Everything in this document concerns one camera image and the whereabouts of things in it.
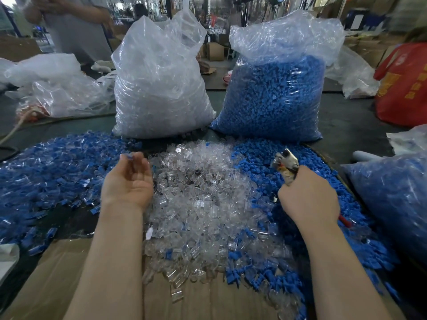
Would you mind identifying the person's right hand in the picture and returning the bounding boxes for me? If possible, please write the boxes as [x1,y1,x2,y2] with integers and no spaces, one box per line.
[277,165,341,232]

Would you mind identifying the person's left hand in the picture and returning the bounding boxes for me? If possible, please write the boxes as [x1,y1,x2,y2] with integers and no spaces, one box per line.
[101,151,154,211]

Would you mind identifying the metal pliers with red handle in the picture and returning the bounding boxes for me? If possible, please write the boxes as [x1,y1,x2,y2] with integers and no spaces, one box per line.
[271,148,353,229]

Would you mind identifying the person's right forearm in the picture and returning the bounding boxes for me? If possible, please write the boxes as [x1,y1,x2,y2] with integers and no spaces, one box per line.
[296,220,394,320]

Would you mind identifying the person's left forearm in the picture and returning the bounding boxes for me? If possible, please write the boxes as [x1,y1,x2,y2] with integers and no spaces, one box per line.
[63,201,147,320]

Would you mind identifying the pile of blue plastic parts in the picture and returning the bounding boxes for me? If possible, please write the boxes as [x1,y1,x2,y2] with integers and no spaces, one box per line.
[225,138,402,320]

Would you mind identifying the pile of transparent plastic parts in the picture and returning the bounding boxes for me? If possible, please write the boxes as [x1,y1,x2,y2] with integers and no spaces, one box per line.
[142,139,302,320]

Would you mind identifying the white plastic tube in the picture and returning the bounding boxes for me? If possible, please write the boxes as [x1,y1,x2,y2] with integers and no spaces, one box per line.
[352,150,384,162]

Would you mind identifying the clear bag of transparent parts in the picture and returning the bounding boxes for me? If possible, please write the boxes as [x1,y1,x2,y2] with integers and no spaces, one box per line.
[111,10,217,139]

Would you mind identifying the clear bag of blue parts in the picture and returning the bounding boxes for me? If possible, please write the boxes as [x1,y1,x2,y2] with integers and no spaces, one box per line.
[210,9,346,144]

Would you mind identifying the pile of blue-and-clear assembled parts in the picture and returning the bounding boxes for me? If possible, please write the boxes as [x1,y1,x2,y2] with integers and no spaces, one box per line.
[0,130,145,258]

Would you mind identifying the bulging bag of assembled parts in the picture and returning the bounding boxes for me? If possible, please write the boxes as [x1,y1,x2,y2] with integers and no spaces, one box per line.
[341,152,427,265]

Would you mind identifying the crumpled empty clear plastic bag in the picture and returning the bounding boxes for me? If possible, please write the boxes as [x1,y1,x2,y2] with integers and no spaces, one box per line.
[0,53,116,119]

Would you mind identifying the white crumpled plastic bag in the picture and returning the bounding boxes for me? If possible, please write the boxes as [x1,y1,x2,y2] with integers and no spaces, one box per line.
[386,124,427,156]

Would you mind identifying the brown cardboard box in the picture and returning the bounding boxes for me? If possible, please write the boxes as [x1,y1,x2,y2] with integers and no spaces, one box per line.
[206,42,226,62]

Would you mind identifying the red bag with yellow print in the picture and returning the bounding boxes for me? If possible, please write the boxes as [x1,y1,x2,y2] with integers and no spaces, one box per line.
[373,41,427,128]

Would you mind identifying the brown cardboard sheet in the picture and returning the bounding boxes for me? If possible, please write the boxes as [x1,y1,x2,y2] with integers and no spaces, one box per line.
[0,237,406,320]

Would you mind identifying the beige cord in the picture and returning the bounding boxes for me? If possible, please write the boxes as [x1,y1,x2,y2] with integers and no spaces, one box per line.
[0,109,35,146]

